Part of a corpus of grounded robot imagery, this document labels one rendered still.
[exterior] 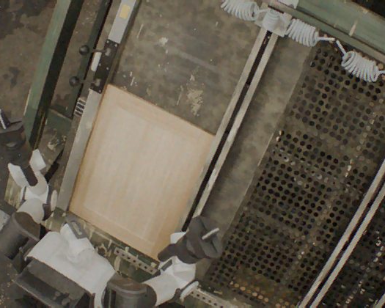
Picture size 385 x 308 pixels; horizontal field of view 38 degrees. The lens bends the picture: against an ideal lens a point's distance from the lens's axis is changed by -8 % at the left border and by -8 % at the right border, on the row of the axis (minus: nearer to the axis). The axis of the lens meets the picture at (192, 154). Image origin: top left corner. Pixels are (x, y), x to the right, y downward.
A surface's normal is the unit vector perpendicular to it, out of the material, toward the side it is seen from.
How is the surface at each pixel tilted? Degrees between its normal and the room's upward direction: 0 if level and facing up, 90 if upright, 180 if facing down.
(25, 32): 0
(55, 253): 23
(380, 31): 52
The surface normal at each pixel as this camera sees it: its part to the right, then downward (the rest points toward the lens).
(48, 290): 0.25, -0.73
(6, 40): 0.07, -0.48
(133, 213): -0.33, 0.31
